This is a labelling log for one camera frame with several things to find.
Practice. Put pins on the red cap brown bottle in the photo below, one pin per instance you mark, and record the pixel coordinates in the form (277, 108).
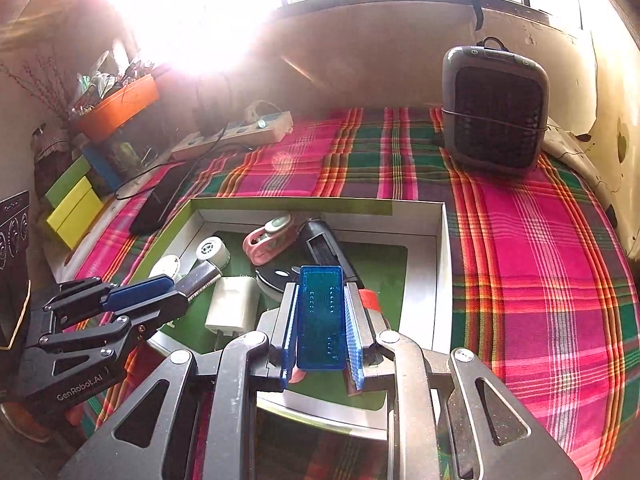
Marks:
(370, 302)

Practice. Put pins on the plaid pink green tablecloth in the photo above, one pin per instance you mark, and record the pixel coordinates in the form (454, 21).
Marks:
(541, 288)

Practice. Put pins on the white and green spool container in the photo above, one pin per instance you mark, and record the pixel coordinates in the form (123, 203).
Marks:
(168, 265)

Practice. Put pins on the orange storage box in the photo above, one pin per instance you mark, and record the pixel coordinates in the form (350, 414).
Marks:
(111, 113)

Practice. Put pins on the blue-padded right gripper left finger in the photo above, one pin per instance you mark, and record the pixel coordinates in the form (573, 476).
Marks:
(282, 341)

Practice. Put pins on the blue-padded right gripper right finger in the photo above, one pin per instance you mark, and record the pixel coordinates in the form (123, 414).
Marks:
(363, 355)

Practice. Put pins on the grey portable fan heater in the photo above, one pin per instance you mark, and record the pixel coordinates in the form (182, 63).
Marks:
(494, 108)

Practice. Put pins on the white plug in strip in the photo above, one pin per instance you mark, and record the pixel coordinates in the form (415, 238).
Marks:
(257, 109)

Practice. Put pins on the black rectangular holder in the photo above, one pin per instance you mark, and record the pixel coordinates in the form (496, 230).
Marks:
(317, 239)

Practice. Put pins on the white power strip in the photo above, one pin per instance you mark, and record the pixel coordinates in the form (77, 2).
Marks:
(269, 129)

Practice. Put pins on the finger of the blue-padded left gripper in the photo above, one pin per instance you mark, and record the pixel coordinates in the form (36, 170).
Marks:
(125, 296)
(144, 319)

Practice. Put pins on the yellow green boxes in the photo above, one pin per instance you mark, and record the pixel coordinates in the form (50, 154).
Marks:
(74, 204)

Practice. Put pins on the black smartphone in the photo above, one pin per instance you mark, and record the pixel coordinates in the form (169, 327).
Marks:
(159, 204)

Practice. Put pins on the white usb charger plug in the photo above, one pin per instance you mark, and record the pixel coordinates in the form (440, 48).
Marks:
(234, 305)

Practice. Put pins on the blue rectangular box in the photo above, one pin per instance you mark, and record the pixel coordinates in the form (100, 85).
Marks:
(321, 326)

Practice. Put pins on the grey black rectangular device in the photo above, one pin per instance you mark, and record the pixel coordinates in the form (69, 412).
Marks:
(198, 279)

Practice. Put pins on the green and white cardboard tray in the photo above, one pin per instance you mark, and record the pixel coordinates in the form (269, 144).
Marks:
(400, 250)

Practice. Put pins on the small white round jar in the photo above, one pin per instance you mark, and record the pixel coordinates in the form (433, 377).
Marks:
(214, 251)

